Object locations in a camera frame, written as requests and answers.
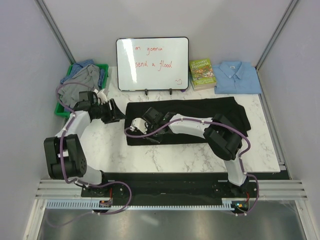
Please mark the blue checked shirt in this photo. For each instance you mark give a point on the blue checked shirt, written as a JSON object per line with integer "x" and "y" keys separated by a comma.
{"x": 76, "y": 67}

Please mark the folded light blue shirt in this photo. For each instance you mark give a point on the folded light blue shirt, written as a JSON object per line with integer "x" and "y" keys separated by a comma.
{"x": 236, "y": 78}

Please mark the grey crumpled shirt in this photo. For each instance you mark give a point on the grey crumpled shirt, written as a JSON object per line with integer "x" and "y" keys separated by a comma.
{"x": 85, "y": 80}

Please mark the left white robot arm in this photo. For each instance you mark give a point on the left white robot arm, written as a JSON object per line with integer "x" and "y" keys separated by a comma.
{"x": 65, "y": 158}

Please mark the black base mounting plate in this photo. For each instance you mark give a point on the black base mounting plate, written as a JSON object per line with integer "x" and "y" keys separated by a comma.
{"x": 170, "y": 188}

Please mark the green treehouse book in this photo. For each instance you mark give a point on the green treehouse book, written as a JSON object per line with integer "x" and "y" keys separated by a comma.
{"x": 201, "y": 74}

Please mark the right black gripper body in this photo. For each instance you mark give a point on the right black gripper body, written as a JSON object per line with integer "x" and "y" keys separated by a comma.
{"x": 152, "y": 127}

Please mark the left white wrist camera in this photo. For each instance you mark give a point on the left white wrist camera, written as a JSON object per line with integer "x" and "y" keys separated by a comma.
{"x": 102, "y": 96}

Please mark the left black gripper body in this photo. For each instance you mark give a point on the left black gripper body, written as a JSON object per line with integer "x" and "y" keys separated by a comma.
{"x": 103, "y": 112}

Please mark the light blue cable duct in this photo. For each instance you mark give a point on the light blue cable duct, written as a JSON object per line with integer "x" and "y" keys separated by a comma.
{"x": 100, "y": 205}

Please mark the white whiteboard with red writing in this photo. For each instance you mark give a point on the white whiteboard with red writing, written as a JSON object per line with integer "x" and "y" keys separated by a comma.
{"x": 152, "y": 63}

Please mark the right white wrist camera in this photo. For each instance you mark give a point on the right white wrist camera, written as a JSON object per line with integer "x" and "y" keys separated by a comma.
{"x": 139, "y": 124}

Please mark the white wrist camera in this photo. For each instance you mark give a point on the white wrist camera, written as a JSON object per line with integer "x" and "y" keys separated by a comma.
{"x": 139, "y": 124}
{"x": 102, "y": 96}

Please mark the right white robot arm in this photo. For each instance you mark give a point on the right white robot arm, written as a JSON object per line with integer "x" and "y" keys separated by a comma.
{"x": 218, "y": 132}

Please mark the black long sleeve shirt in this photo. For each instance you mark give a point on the black long sleeve shirt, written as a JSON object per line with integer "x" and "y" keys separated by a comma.
{"x": 198, "y": 108}

